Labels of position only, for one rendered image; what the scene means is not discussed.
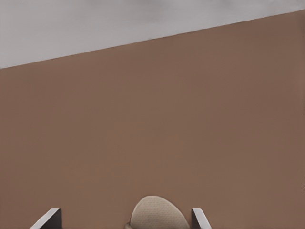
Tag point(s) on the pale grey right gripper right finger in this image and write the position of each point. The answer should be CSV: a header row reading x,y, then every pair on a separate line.
x,y
199,219

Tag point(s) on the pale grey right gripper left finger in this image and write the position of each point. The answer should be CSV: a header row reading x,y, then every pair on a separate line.
x,y
49,220

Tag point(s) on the beige fabric shoe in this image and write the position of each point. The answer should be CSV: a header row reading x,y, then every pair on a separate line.
x,y
158,212

